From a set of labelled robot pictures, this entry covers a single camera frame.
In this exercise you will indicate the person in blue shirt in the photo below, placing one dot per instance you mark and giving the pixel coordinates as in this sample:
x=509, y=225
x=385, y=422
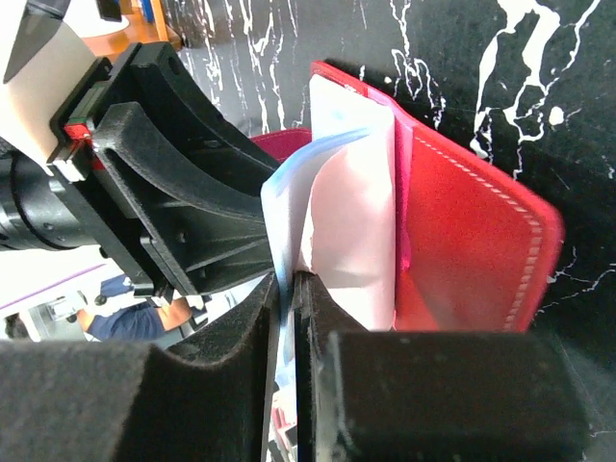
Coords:
x=103, y=319

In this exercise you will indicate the red leather card holder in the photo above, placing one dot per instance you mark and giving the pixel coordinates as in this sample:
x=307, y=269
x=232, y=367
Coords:
x=406, y=229

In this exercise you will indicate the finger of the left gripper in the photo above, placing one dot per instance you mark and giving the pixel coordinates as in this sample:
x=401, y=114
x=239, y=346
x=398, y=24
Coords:
x=194, y=125

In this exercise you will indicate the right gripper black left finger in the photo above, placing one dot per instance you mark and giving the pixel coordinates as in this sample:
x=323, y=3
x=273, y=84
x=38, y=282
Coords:
x=205, y=399

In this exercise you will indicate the orange wooden rack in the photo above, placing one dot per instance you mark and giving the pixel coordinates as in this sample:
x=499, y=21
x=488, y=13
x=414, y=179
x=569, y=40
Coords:
x=147, y=23

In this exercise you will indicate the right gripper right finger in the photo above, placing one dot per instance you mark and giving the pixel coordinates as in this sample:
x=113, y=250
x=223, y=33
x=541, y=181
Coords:
x=426, y=396

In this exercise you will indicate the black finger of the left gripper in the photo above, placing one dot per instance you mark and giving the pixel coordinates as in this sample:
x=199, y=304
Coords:
x=200, y=210

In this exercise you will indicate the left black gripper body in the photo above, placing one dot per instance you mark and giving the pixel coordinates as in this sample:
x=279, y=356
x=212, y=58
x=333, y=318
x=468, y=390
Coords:
x=56, y=193

